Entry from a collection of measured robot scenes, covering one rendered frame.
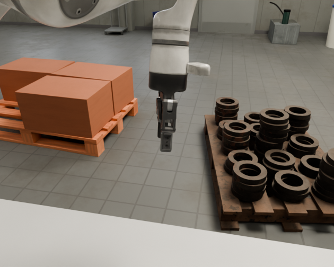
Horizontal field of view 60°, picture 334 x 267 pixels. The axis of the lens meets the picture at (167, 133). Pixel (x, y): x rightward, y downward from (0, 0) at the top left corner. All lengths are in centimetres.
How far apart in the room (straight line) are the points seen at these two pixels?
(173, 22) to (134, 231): 54
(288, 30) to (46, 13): 637
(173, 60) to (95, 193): 161
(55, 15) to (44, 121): 225
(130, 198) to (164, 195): 23
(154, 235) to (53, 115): 177
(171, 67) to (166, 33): 6
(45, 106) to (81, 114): 31
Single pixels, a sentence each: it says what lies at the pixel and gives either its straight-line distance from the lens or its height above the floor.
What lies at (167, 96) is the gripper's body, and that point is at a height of 111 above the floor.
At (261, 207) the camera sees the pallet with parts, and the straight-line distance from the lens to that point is 177.
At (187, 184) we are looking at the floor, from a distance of 208.
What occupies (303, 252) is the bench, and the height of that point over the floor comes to 70.
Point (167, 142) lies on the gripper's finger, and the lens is 55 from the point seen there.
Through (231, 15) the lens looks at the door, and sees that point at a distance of 745.
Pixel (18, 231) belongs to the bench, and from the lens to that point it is 92.
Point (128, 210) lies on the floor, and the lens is 190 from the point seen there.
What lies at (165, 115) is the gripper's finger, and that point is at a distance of 52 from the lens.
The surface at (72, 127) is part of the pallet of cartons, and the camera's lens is 239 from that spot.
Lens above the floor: 132
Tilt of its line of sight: 29 degrees down
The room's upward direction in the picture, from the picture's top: straight up
